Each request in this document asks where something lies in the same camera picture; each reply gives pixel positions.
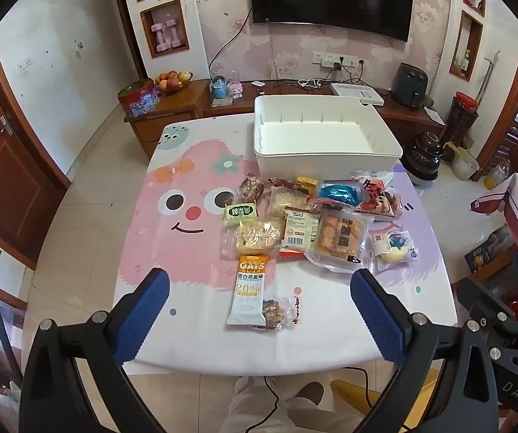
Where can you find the white plastic storage bin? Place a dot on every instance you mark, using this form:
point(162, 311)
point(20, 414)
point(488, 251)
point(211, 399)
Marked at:
point(317, 140)

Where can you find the blue foil snack packet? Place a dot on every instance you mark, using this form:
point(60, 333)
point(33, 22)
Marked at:
point(338, 191)

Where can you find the green snack packet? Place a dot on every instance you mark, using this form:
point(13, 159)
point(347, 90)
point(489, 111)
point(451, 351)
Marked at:
point(240, 213)

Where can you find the yellow stool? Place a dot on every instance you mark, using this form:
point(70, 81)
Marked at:
point(353, 392)

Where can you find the tall dark red-lidded container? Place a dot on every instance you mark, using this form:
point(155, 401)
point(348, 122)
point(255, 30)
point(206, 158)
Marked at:
point(462, 119)

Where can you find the red white snack bag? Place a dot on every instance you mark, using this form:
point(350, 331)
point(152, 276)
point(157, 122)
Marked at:
point(371, 189)

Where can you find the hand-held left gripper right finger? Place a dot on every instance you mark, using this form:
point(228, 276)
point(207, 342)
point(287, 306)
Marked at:
point(376, 320)

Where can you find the clear bag of golden cookies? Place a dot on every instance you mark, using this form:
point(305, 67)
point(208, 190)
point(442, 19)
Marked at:
point(338, 239)

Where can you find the brown wooden door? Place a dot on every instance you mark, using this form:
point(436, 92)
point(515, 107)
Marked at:
point(6, 167)

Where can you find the white set-top box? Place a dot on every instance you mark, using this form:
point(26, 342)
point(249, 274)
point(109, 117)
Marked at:
point(358, 92)

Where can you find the brown ceramic jar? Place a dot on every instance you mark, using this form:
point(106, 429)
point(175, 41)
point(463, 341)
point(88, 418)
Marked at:
point(423, 158)

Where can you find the brown slipper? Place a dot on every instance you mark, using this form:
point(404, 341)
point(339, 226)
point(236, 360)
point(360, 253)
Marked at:
point(306, 394)

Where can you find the blue snow globe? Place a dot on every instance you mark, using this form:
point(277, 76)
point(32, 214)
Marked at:
point(219, 88)

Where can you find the dark green air fryer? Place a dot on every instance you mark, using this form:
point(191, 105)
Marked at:
point(410, 83)

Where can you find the pink dumbbell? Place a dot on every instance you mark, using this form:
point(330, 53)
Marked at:
point(173, 34)
point(158, 36)

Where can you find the white biscuit packet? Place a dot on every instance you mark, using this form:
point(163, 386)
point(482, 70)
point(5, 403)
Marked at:
point(298, 232)

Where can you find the clear bag of crumbly cake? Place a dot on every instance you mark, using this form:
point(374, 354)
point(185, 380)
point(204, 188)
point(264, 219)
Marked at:
point(286, 198)

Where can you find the yellow snack packet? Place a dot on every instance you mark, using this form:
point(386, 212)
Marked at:
point(306, 182)

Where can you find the wooden drawer cabinet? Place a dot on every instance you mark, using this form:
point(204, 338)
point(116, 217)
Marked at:
point(168, 117)

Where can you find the dark red snack packet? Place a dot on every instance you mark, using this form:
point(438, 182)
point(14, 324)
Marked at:
point(281, 182)

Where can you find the clear nut snack packet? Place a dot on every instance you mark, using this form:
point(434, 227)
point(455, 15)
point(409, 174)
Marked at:
point(277, 313)

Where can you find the person's leg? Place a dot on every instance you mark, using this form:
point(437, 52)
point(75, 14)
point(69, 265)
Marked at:
point(250, 406)

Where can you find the blue cardboard box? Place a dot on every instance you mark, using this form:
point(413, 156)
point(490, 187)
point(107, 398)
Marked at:
point(489, 250)

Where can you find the long wooden television cabinet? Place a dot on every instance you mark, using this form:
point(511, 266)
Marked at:
point(231, 110)

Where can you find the white wall socket strip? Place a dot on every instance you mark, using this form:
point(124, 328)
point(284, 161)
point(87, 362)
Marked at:
point(328, 59)

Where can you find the cartoon monster tablecloth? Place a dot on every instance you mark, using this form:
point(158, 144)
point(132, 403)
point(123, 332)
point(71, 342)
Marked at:
point(186, 257)

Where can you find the blue round cake packet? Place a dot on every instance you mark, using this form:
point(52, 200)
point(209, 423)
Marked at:
point(394, 248)

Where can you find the clear puffed rice cake packet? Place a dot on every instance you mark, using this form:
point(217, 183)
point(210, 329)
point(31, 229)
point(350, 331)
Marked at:
point(252, 237)

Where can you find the white paper sheet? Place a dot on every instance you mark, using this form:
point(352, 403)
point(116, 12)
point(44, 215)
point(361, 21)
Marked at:
point(434, 116)

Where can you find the brown nut bar packet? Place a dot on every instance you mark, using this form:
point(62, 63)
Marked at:
point(250, 187)

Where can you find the red printed tin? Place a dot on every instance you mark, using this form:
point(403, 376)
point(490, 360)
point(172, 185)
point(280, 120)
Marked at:
point(138, 97)

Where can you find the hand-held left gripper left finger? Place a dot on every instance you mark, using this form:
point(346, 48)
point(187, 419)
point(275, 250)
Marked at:
point(143, 311)

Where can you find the orange white oat bar packet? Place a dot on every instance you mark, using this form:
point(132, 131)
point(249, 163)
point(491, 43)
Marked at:
point(247, 288)

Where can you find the pink toy figure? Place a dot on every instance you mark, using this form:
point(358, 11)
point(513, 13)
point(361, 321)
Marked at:
point(237, 89)

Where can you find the cooking oil bottle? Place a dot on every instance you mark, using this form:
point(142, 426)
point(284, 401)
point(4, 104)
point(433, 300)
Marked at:
point(495, 176)

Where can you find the bowl of fruit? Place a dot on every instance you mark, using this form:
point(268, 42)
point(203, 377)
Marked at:
point(173, 81)

